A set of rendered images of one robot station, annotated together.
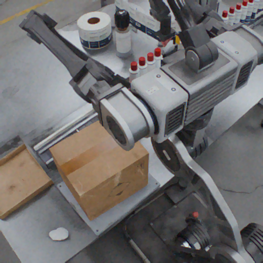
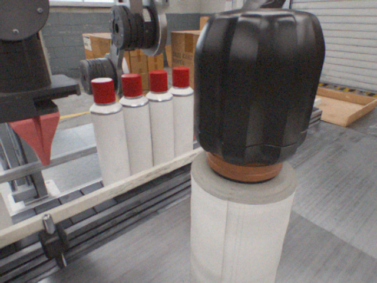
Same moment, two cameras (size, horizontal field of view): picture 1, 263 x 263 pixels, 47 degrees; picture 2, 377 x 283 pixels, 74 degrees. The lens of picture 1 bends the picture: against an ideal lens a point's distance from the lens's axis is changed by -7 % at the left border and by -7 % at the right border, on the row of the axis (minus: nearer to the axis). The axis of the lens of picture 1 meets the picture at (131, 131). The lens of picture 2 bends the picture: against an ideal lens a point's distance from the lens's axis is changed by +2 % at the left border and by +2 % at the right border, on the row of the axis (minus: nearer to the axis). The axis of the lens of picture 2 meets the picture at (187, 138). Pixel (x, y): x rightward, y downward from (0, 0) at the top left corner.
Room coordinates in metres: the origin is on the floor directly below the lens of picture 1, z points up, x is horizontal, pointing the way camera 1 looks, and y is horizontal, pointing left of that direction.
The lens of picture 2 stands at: (1.62, -0.03, 1.18)
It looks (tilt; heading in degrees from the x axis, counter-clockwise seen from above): 26 degrees down; 178
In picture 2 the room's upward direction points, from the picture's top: straight up
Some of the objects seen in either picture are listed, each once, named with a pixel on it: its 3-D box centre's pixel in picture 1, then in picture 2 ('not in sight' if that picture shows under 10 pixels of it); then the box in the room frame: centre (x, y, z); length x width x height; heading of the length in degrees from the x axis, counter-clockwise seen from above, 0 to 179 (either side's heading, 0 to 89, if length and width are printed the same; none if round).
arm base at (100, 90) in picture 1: (105, 98); not in sight; (0.60, 0.07, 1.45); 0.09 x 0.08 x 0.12; 124
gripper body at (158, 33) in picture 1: (165, 29); (16, 68); (1.35, -0.20, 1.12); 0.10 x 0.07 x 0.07; 128
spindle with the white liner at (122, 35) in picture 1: (122, 33); (238, 200); (1.45, 0.02, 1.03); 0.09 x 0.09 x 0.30
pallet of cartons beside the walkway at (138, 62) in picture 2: not in sight; (123, 64); (-2.59, -0.94, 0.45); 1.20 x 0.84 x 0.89; 36
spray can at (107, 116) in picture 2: (157, 64); (111, 139); (1.23, -0.15, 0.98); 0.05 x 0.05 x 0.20
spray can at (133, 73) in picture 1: (134, 78); (181, 118); (1.14, -0.03, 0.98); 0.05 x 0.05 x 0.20
